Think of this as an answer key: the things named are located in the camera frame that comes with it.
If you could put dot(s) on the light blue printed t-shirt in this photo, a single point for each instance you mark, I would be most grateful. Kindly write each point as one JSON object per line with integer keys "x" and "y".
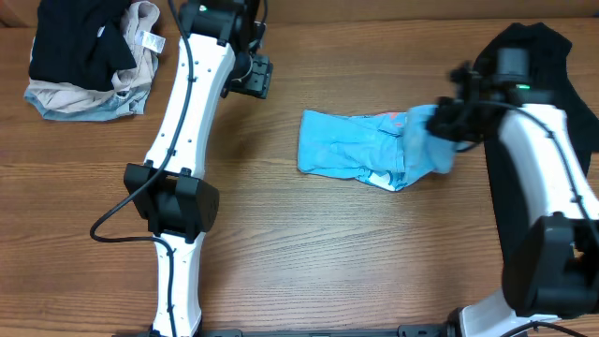
{"x": 390, "y": 150}

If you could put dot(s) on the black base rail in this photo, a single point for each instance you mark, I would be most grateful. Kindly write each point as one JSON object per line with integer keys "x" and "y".
{"x": 432, "y": 330}

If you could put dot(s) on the black garment on pile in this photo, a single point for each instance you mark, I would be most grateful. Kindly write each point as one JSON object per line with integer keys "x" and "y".
{"x": 80, "y": 42}

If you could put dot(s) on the black shirt on right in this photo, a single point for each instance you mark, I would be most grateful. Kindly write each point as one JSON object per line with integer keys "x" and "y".
{"x": 538, "y": 154}

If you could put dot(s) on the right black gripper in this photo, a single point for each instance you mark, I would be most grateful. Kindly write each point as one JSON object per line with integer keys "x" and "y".
{"x": 437, "y": 125}

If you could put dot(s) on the beige folded pants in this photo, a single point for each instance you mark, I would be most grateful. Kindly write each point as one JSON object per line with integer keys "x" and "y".
{"x": 136, "y": 27}

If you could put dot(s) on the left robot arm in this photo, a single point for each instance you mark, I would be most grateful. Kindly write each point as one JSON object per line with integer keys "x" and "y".
{"x": 218, "y": 55}

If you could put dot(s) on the light blue denim garment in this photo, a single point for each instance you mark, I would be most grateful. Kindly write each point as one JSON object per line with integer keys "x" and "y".
{"x": 121, "y": 104}

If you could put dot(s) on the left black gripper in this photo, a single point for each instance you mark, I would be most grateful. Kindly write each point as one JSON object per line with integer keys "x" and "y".
{"x": 257, "y": 82}

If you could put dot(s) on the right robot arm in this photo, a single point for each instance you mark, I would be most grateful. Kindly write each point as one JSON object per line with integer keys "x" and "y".
{"x": 552, "y": 273}

